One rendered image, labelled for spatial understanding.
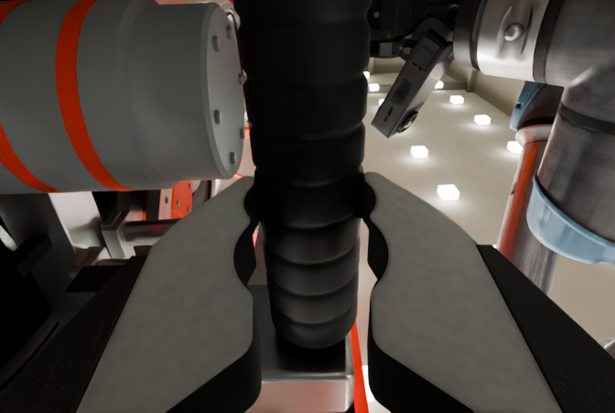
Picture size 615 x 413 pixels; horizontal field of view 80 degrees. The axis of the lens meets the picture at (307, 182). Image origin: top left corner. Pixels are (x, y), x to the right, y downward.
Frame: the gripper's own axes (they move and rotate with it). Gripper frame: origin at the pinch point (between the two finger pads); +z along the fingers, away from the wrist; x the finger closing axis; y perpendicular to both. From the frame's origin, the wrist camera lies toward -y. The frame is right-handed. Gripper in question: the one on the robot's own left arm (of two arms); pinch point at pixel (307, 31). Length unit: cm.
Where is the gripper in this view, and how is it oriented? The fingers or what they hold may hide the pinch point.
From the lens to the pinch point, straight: 45.1
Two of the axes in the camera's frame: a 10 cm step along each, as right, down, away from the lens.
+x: -7.1, 3.7, -6.0
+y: -0.3, -8.7, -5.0
